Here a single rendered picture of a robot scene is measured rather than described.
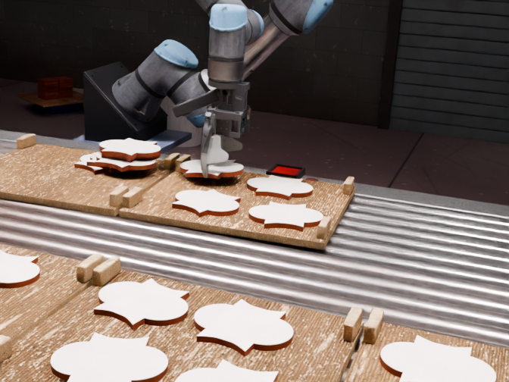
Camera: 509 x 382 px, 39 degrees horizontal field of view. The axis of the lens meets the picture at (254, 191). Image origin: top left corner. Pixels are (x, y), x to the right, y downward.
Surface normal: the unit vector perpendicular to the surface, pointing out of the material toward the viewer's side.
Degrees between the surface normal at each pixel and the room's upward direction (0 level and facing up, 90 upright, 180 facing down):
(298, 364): 0
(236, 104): 90
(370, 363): 0
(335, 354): 0
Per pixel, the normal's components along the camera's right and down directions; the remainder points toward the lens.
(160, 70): -0.29, 0.29
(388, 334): 0.05, -0.94
